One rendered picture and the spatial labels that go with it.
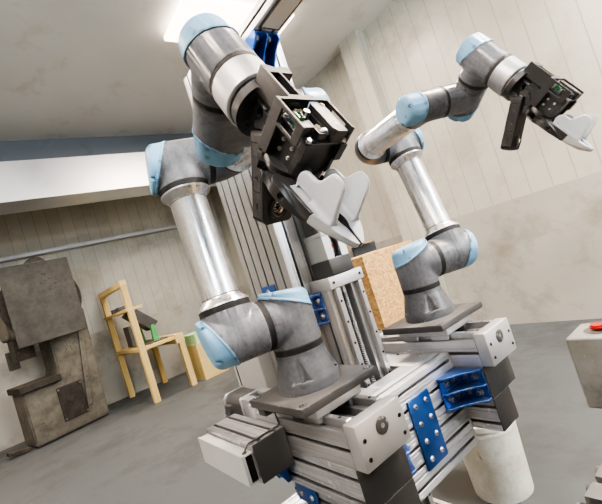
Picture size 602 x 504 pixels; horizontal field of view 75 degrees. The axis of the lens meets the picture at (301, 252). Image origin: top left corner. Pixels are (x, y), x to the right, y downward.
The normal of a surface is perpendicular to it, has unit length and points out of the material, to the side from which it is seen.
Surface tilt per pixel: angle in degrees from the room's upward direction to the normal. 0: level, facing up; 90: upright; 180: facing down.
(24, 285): 90
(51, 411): 90
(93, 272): 90
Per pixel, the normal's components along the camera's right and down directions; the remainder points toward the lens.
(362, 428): 0.57, -0.22
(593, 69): -0.76, 0.22
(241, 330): 0.34, -0.28
